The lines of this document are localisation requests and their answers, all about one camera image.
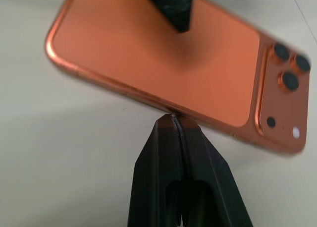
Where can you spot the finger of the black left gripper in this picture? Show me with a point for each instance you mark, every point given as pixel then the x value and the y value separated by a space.
pixel 177 6

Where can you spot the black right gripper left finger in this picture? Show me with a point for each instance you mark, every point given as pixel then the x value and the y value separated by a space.
pixel 153 177

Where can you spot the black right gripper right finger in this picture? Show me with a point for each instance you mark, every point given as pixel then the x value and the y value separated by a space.
pixel 215 187

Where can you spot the orange smartphone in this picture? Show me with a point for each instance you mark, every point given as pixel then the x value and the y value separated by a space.
pixel 153 63

